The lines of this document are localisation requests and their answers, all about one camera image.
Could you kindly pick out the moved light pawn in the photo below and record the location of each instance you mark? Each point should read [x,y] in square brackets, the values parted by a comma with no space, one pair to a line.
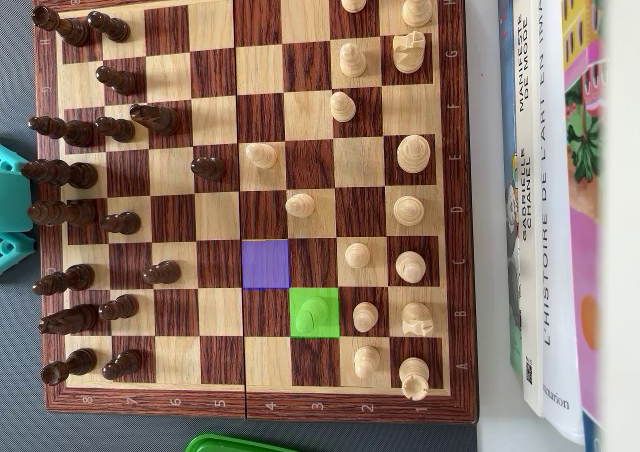
[311,314]

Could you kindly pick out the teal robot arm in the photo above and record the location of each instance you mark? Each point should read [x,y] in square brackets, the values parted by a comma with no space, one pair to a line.
[14,207]

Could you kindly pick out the light wooden queen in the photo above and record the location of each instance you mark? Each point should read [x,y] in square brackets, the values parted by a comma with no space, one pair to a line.
[408,210]

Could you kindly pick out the light wooden bishop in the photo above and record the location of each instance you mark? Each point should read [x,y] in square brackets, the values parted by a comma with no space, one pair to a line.
[410,266]

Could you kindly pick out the light wooden king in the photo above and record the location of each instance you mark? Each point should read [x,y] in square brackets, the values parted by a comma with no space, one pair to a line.
[414,153]

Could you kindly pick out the wooden folding chessboard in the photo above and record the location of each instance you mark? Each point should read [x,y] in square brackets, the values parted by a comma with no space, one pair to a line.
[220,122]

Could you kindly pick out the light wooden knight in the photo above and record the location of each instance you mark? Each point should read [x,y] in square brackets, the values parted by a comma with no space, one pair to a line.
[409,52]
[417,318]

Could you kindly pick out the light wooden rook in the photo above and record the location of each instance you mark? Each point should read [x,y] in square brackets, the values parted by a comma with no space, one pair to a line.
[417,3]
[414,377]

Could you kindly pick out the dark wooden knight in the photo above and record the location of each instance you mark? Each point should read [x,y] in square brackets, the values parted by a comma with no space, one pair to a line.
[155,118]
[69,319]

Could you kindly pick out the Gabrielle Chanel white book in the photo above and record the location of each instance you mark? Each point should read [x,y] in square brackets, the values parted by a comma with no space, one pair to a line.
[531,297]

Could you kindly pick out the thin blue-spine book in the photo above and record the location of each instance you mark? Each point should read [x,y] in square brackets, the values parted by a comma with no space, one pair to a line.
[505,72]

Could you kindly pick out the white art history book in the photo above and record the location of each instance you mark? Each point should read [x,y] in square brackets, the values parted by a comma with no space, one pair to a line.
[557,272]

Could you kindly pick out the green plastic lid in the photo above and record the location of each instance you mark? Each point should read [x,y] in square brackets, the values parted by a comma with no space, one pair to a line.
[225,444]

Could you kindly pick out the dark wooden queen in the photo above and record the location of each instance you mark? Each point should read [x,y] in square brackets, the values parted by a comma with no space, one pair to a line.
[60,213]

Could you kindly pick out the dark wooden king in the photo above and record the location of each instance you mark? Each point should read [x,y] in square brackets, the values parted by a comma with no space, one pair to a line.
[60,173]

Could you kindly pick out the dark wooden bishop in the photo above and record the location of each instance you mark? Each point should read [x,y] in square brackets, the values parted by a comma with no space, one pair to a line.
[65,278]
[65,130]

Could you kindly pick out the colourful pink illustrated book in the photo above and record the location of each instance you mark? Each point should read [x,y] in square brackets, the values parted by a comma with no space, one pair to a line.
[585,252]

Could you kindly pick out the dark wooden rook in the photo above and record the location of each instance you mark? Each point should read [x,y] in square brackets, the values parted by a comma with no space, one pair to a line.
[69,366]
[70,28]

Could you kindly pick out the white blurred upright panel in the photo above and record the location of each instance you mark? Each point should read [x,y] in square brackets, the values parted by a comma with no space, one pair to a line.
[625,222]

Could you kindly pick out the dark blue book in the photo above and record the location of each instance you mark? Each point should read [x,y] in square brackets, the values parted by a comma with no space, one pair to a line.
[591,439]

